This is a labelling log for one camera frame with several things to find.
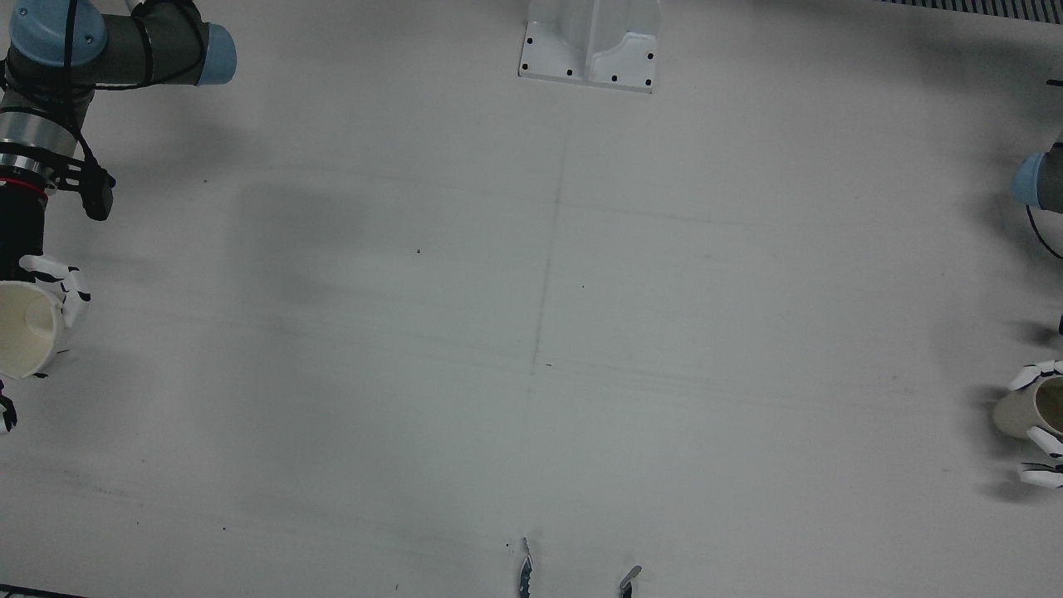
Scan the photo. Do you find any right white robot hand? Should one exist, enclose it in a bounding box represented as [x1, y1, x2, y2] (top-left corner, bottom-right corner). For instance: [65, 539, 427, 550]
[0, 189, 92, 434]

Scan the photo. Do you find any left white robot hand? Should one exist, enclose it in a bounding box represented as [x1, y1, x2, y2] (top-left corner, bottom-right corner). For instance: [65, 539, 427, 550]
[1007, 359, 1063, 489]

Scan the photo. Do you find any paper cup brown inside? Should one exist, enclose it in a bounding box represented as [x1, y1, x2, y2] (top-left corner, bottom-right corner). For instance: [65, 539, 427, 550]
[993, 375, 1063, 441]

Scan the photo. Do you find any white paper cup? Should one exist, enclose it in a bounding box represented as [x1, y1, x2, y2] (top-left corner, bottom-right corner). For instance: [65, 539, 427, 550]
[0, 280, 67, 380]

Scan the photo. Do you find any curved metal claw clamp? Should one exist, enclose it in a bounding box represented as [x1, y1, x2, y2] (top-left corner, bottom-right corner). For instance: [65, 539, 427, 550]
[517, 537, 643, 598]

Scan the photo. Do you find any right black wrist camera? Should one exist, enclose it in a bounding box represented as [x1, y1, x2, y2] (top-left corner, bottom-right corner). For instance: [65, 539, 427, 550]
[50, 154, 117, 223]

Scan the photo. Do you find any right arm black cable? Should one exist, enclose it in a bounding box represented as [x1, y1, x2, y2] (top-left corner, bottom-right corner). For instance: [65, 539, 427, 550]
[0, 0, 208, 167]

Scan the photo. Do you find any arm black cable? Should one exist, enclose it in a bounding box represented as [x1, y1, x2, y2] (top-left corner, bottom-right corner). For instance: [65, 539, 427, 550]
[0, 0, 208, 167]
[1026, 203, 1063, 258]

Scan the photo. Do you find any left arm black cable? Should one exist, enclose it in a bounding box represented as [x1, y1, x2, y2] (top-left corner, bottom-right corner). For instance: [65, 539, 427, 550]
[1026, 203, 1063, 258]

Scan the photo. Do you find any white arm mount base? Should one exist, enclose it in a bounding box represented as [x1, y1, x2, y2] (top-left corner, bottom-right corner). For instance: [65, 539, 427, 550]
[518, 0, 663, 94]

